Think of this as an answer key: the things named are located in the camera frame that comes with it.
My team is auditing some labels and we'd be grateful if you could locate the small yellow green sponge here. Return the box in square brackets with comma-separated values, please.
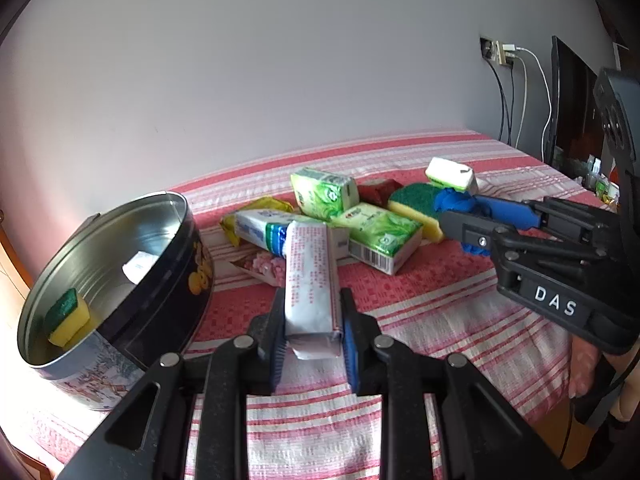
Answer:
[47, 288, 91, 347]

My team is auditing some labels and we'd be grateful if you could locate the wooden door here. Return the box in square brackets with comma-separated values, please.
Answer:
[0, 205, 36, 321]

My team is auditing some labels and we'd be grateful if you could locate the white paper slip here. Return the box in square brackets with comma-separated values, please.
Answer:
[122, 252, 158, 283]

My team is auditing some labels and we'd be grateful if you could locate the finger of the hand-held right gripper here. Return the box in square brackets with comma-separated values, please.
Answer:
[477, 197, 618, 241]
[439, 210, 601, 261]

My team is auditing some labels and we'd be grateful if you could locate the white soap bar packet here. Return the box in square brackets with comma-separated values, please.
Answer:
[425, 156, 478, 194]

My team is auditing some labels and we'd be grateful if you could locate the large green yellow sponge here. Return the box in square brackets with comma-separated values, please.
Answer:
[387, 183, 446, 243]

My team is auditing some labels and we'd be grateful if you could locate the red packet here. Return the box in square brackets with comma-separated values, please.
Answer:
[357, 179, 401, 206]

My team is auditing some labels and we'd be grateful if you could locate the pink floral snack packet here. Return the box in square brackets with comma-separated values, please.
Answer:
[227, 252, 288, 288]

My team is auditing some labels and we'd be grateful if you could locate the person's right hand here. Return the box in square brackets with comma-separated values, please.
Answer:
[569, 337, 601, 396]

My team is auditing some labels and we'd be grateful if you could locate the grey cable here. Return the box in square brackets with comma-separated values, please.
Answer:
[515, 57, 529, 148]

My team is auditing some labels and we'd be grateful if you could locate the white charging cable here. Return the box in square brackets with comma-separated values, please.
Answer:
[517, 46, 553, 160]

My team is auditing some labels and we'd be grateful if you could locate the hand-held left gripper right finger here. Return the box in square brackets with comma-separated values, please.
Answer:
[341, 287, 571, 480]

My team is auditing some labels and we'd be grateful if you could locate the black monitor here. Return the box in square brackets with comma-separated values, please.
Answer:
[542, 36, 601, 176]

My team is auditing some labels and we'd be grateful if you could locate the black cable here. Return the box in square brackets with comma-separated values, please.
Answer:
[507, 66, 517, 145]
[487, 59, 508, 142]

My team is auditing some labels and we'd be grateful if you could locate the pile of small bottles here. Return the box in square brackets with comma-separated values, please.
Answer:
[555, 147, 621, 206]

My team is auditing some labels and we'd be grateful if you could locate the blue cloth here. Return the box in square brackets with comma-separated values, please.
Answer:
[432, 187, 493, 258]

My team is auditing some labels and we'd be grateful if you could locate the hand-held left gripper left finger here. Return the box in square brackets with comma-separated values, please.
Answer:
[60, 287, 288, 480]

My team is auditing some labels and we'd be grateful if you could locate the red striped cloth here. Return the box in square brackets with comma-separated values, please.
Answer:
[25, 129, 621, 480]

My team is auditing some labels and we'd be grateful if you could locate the green tissue pack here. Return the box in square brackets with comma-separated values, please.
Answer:
[331, 204, 425, 276]
[291, 167, 358, 221]

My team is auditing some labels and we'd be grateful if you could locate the round black metal tin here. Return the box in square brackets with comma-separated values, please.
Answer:
[16, 191, 216, 412]

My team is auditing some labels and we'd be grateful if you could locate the yellow packet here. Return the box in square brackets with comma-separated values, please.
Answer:
[220, 197, 296, 247]

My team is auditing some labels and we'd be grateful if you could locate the white blue packet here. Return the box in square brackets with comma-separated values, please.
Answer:
[235, 209, 351, 261]

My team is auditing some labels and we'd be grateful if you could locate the white tissue pack red print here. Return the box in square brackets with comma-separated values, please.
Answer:
[283, 221, 346, 361]

